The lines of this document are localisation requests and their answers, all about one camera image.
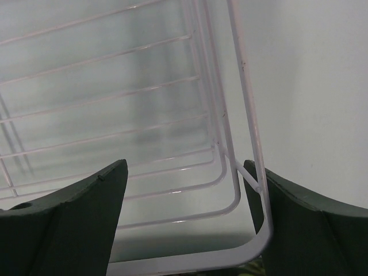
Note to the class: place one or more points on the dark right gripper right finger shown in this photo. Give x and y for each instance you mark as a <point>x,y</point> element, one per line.
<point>313,234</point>

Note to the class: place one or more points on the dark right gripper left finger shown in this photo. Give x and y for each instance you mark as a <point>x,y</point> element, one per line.
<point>68,232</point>

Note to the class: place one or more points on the white wire dish rack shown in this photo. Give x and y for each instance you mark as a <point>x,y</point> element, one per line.
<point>87,83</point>

